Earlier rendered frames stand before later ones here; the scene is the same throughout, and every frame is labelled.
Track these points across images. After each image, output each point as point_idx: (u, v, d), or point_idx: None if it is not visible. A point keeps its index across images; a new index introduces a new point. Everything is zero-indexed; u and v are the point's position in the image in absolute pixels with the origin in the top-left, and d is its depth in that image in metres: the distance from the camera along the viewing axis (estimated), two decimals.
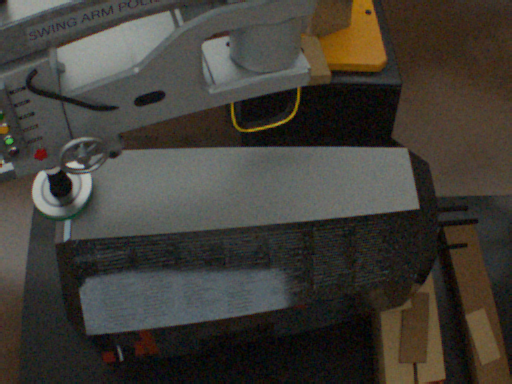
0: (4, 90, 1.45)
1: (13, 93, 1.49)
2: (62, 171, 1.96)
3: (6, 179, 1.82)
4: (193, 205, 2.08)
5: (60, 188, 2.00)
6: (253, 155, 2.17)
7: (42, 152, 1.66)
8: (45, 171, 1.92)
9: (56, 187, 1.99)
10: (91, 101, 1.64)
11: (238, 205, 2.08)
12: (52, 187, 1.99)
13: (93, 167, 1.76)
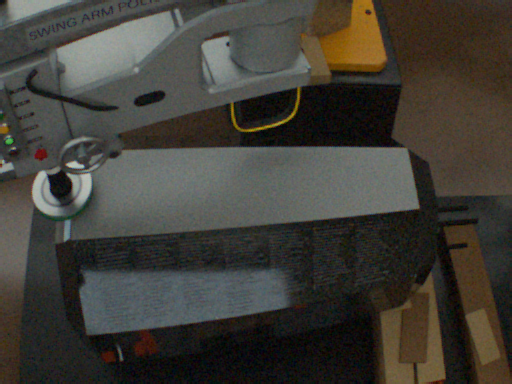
0: (4, 90, 1.45)
1: (13, 93, 1.49)
2: (62, 171, 1.96)
3: (6, 179, 1.82)
4: (193, 205, 2.08)
5: (60, 188, 2.00)
6: (253, 155, 2.17)
7: (42, 152, 1.66)
8: (45, 171, 1.92)
9: (56, 187, 1.99)
10: (91, 101, 1.64)
11: (238, 205, 2.08)
12: (52, 187, 1.99)
13: (93, 167, 1.76)
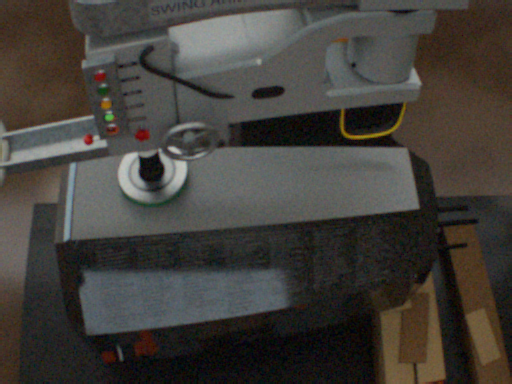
0: (114, 63, 1.48)
1: (122, 67, 1.52)
2: (157, 155, 1.99)
3: (94, 157, 1.86)
4: (193, 205, 2.08)
5: (152, 172, 2.02)
6: (253, 155, 2.17)
7: (145, 133, 1.69)
8: (138, 153, 1.95)
9: (147, 171, 2.02)
10: (206, 87, 1.66)
11: (238, 205, 2.08)
12: (142, 170, 2.02)
13: (198, 154, 1.78)
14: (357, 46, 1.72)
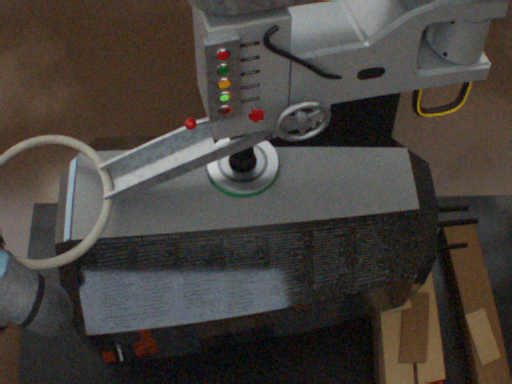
0: (238, 41, 1.50)
1: (244, 46, 1.54)
2: (252, 145, 2.04)
3: (202, 164, 1.98)
4: (193, 205, 2.08)
5: (246, 162, 2.08)
6: None
7: (260, 113, 1.72)
8: None
9: (242, 161, 2.07)
10: (319, 67, 1.69)
11: (238, 205, 2.08)
12: (236, 161, 2.07)
13: (308, 134, 1.82)
14: (450, 37, 1.76)
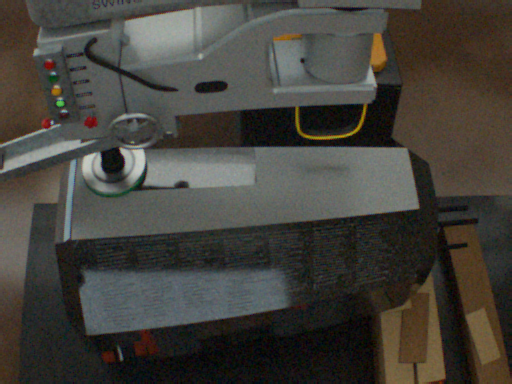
0: (61, 53, 1.50)
1: (70, 57, 1.54)
2: (116, 148, 2.04)
3: (65, 159, 1.98)
4: (193, 205, 2.08)
5: (111, 164, 2.08)
6: (253, 155, 2.17)
7: (93, 120, 1.71)
8: None
9: (107, 163, 2.07)
10: (150, 79, 1.68)
11: (238, 205, 2.08)
12: (103, 162, 2.07)
13: (143, 144, 1.80)
14: (305, 42, 1.72)
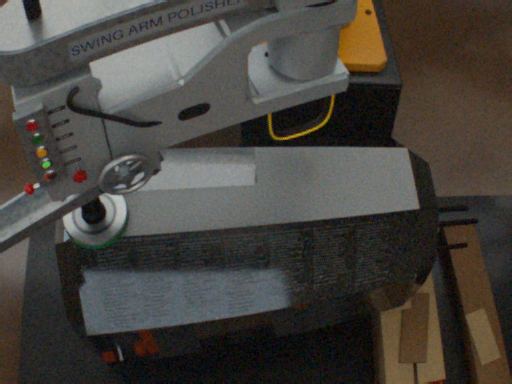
0: (43, 110, 1.41)
1: (51, 113, 1.45)
2: (96, 197, 1.95)
3: (51, 221, 1.86)
4: (193, 205, 2.08)
5: (95, 214, 1.98)
6: (253, 155, 2.17)
7: (82, 174, 1.62)
8: None
9: (90, 214, 1.97)
10: (133, 118, 1.61)
11: (238, 205, 2.08)
12: (85, 214, 1.97)
13: (135, 186, 1.73)
14: None
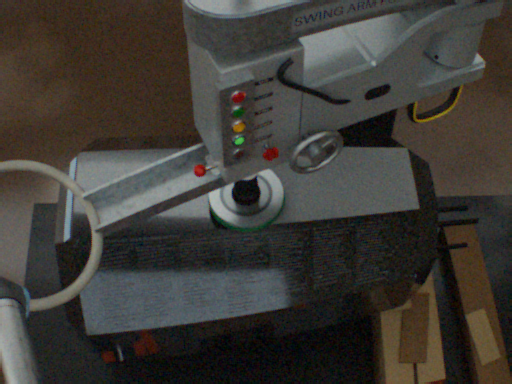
0: (253, 81, 1.44)
1: (257, 84, 1.48)
2: (256, 175, 1.96)
3: (202, 193, 1.82)
4: (193, 205, 2.08)
5: (251, 194, 2.00)
6: None
7: (275, 151, 1.65)
8: None
9: (247, 194, 1.98)
10: (329, 95, 1.64)
11: None
12: (241, 194, 1.99)
13: (322, 164, 1.77)
14: (441, 39, 1.75)
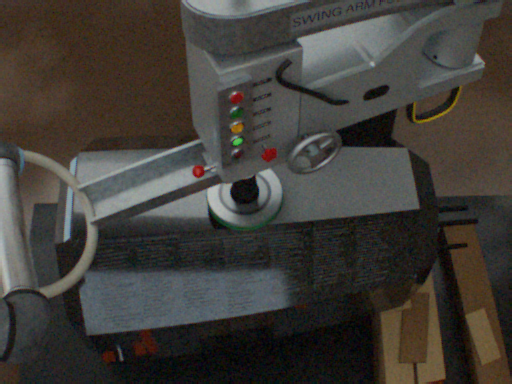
0: (252, 81, 1.44)
1: (256, 85, 1.48)
2: (255, 174, 1.95)
3: (200, 189, 1.80)
4: (193, 205, 2.08)
5: (250, 193, 1.99)
6: None
7: (273, 152, 1.65)
8: None
9: (246, 193, 1.98)
10: (327, 95, 1.64)
11: None
12: (240, 193, 1.98)
13: (320, 164, 1.77)
14: (440, 39, 1.75)
